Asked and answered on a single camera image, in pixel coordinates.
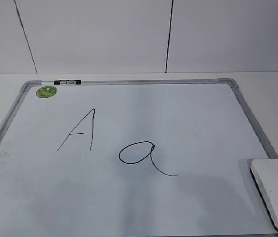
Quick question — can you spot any white board with grey frame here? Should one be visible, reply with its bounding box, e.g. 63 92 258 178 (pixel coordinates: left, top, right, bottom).
0 78 278 237

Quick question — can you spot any white eraser with black felt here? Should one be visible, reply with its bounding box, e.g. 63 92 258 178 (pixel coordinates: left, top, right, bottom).
250 159 278 230

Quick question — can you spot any round green magnet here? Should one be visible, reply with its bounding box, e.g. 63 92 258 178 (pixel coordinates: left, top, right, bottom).
36 86 58 98

